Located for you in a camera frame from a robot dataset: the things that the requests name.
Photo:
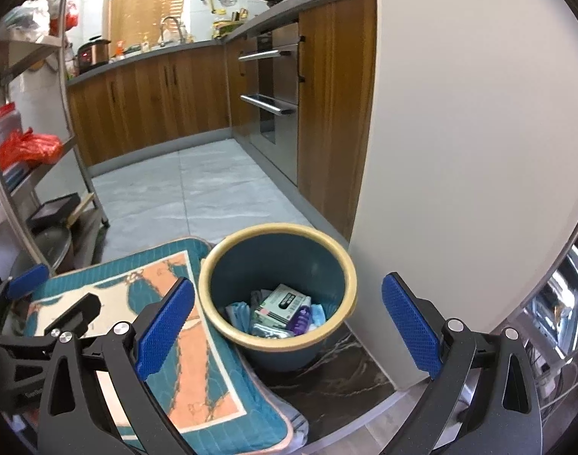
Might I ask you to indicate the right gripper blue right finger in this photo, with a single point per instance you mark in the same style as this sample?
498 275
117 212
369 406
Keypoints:
415 320

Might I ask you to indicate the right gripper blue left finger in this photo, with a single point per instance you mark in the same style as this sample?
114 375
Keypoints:
158 326

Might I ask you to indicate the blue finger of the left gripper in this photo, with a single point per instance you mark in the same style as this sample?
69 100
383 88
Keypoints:
27 282

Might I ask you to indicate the blue face mask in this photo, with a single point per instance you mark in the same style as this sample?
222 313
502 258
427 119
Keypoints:
241 317

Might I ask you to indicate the teal pill blister pack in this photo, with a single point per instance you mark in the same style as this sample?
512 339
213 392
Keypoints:
269 332

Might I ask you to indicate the white black coupon box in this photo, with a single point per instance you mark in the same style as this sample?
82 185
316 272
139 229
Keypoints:
278 308

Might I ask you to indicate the teal trash bin yellow rim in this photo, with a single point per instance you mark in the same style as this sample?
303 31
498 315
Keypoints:
249 264

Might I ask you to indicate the wooden kitchen cabinets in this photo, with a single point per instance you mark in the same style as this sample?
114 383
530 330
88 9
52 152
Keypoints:
157 100

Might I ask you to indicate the chrome kitchen faucet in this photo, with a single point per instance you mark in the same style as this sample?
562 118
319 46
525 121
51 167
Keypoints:
171 31

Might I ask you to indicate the glass pot lid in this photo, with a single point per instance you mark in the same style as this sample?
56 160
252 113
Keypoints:
55 243

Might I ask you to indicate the black square tray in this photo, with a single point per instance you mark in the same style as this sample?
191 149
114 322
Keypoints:
53 212

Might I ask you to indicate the teal orange floor mat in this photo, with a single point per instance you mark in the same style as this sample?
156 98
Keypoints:
210 393

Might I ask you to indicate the red plastic bag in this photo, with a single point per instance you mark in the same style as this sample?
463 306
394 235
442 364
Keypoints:
31 148

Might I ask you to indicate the red lid plastic jar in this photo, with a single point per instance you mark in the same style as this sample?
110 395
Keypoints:
10 121

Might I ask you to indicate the stainless steel shelf rack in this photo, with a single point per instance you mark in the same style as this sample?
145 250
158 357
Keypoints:
33 74

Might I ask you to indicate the stainless steel built-in oven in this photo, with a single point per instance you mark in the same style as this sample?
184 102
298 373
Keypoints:
270 64

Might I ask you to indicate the electric rice cooker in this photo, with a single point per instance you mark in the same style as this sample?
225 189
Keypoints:
93 54

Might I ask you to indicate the wooden handle utensil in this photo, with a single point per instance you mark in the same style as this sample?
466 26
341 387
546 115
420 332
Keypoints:
80 209

